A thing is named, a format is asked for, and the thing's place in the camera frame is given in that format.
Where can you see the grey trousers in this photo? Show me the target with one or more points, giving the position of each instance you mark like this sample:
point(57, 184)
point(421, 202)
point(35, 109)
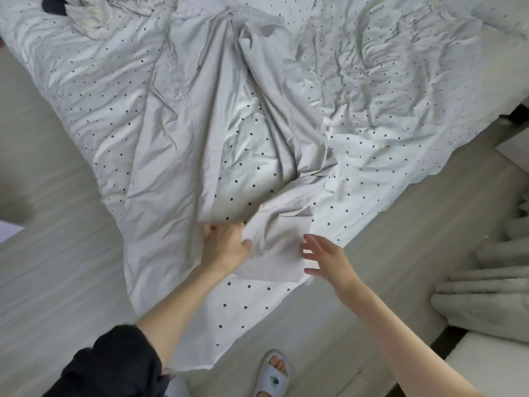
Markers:
point(182, 119)

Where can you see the white crumpled garment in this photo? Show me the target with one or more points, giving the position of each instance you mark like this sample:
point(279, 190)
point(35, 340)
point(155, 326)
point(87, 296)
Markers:
point(89, 18)

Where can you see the grey striped garment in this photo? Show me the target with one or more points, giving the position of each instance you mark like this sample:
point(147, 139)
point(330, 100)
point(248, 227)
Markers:
point(130, 3)

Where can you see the black garment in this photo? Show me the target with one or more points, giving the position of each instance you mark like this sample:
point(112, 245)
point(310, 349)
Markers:
point(54, 4)

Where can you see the white flat object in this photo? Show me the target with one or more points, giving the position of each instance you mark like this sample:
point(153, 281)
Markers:
point(9, 231)

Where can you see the white ledge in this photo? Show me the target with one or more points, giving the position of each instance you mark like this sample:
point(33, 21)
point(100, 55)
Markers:
point(491, 367)

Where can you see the white dotted bed sheet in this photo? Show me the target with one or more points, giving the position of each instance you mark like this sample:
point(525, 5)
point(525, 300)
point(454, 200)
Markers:
point(392, 99)

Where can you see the white slipper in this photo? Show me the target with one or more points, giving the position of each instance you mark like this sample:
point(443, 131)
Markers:
point(270, 384)

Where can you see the black sleeve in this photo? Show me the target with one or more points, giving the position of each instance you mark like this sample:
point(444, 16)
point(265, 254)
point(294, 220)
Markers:
point(109, 363)

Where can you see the person's left hand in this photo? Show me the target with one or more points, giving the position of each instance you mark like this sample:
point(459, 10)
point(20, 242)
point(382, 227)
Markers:
point(225, 250)

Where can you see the person's right forearm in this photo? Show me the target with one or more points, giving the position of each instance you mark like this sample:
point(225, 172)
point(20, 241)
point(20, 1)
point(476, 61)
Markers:
point(396, 339)

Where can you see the person's right hand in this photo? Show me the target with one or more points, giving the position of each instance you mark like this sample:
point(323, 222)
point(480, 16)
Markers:
point(332, 262)

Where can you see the person's foot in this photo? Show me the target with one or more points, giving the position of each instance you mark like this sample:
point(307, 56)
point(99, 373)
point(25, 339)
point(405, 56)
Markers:
point(277, 365)

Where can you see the person's right thumb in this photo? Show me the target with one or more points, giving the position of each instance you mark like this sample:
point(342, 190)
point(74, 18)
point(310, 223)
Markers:
point(312, 271)

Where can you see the person's left thumb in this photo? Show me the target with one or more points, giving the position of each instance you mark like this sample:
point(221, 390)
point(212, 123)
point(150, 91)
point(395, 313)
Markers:
point(247, 245)

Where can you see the grey curtain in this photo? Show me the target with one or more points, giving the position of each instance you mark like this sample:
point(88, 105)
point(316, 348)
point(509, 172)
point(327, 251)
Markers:
point(491, 281)

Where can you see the person's left forearm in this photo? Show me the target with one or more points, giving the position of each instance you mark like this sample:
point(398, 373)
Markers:
point(188, 310)

